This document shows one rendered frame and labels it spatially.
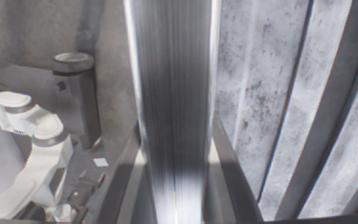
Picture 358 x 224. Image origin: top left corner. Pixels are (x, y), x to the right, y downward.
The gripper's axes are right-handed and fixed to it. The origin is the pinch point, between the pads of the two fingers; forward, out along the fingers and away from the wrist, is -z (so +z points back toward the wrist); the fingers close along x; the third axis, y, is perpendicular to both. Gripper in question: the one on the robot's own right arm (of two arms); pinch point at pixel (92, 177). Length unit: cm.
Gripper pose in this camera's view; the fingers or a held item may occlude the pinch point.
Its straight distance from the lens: 111.1
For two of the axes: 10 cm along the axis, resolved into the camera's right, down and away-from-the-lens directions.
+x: 9.9, 1.5, -0.7
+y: 0.9, -8.6, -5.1
